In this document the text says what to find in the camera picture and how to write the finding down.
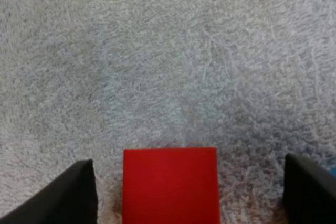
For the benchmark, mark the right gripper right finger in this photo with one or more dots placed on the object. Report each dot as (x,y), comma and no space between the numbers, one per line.
(309,195)

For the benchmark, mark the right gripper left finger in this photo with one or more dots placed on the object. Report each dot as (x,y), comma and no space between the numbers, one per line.
(65,197)

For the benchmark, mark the red cube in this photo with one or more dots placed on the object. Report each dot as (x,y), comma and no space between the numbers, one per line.
(170,186)

